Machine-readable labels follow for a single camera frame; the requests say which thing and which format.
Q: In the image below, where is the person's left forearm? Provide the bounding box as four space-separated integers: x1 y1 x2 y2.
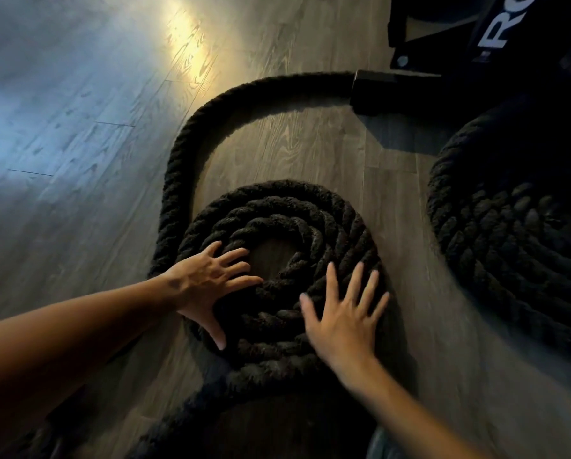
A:
0 274 181 435

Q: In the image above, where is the person's left hand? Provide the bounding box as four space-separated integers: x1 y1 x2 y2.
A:
163 241 265 352

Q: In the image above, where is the black gym rack base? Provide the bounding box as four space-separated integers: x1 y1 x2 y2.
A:
350 0 571 118

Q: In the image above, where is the person's right hand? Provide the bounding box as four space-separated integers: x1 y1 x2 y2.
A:
298 261 391 386

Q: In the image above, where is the person's right forearm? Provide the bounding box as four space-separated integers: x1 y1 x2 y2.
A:
347 358 492 459

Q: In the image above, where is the grey wooden floor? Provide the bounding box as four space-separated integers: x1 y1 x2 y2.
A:
0 0 571 459

